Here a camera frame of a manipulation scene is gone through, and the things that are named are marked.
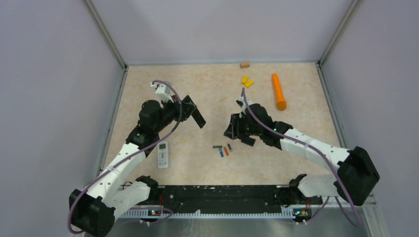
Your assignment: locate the orange toy carrot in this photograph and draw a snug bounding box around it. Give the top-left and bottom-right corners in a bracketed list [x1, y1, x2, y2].
[271, 73, 287, 111]

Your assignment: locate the black remote control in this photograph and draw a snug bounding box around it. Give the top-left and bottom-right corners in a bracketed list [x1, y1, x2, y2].
[191, 108, 206, 129]

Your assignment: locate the black battery cover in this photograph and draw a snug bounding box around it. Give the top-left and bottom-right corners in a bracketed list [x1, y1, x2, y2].
[241, 137, 255, 147]

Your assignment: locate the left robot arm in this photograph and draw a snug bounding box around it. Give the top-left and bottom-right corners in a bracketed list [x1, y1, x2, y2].
[67, 95, 206, 237]

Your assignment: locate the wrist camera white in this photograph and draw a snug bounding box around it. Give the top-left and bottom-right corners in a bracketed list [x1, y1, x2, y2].
[150, 81, 173, 102]
[236, 96, 253, 118]

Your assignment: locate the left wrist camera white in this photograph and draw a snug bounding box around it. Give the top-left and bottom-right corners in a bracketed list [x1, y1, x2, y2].
[150, 81, 173, 102]

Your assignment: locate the white remote control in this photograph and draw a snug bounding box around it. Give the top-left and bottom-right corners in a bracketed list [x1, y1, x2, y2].
[157, 141, 169, 169]

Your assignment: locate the yellow block left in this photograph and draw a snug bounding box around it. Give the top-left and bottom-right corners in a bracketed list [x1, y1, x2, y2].
[241, 75, 249, 84]

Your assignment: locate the yellow block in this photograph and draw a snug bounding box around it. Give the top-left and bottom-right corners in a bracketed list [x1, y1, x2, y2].
[241, 75, 249, 84]
[244, 80, 254, 88]

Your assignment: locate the tan wooden block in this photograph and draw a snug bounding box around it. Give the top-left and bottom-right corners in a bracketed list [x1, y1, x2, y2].
[239, 62, 250, 69]

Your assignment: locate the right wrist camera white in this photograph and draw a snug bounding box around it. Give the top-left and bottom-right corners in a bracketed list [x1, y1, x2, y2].
[236, 96, 253, 118]

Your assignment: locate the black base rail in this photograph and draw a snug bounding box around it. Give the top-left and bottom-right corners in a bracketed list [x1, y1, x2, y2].
[144, 185, 295, 214]

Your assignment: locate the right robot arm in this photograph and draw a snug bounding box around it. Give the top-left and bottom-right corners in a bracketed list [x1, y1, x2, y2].
[224, 103, 380, 206]

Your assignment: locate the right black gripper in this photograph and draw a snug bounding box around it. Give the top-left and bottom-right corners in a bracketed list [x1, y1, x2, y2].
[224, 113, 262, 140]

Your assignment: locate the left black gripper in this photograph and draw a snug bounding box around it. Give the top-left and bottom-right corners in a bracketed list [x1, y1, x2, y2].
[154, 94, 197, 133]

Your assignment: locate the yellow block right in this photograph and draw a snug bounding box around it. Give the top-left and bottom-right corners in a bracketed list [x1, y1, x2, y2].
[244, 80, 254, 88]

